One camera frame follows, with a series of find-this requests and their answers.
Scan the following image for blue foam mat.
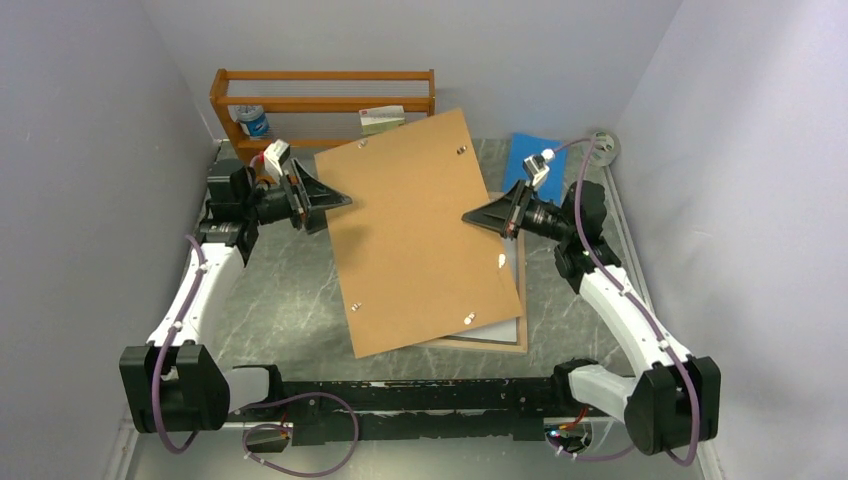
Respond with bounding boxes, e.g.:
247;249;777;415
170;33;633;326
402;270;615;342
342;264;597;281
501;133;568;204

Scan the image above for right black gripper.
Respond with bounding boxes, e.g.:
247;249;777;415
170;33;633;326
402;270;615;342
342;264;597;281
463;179;574;244

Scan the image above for orange wooden shelf rack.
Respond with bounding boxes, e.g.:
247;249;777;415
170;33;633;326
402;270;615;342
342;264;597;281
209;69;436;165

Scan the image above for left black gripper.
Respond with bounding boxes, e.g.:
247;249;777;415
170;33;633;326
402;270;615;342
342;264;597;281
242;159;351;235

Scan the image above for brown cardboard backing board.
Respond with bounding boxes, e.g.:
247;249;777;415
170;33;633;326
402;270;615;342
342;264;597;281
315;109;524;358

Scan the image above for wooden picture frame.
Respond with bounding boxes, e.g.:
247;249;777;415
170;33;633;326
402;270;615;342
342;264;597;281
416;233;529;354

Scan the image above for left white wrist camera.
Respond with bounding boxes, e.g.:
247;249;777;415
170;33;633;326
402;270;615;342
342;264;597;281
249;139;290;182

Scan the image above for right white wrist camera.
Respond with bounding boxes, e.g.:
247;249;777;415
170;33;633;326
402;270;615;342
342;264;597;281
522;148;556;191

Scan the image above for clear tape roll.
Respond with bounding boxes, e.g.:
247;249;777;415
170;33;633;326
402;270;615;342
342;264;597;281
589;130;621;167

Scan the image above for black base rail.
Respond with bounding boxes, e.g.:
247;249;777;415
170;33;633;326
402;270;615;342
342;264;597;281
218;376;598;448

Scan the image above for small white green box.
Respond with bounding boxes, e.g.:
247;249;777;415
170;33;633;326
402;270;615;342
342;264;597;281
359;105;406;136

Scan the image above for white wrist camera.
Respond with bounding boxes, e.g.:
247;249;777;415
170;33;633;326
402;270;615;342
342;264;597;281
249;139;290;182
522;148;556;191

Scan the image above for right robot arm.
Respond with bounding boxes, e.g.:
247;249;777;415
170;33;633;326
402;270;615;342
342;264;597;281
462;181;721;455

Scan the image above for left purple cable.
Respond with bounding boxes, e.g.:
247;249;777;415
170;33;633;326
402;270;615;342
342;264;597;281
150;233;360;480

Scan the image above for blue white small jar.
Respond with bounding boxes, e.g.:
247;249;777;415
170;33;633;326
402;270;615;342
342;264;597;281
234;105;270;138

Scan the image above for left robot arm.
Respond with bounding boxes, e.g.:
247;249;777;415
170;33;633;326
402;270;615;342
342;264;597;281
119;158;353;433

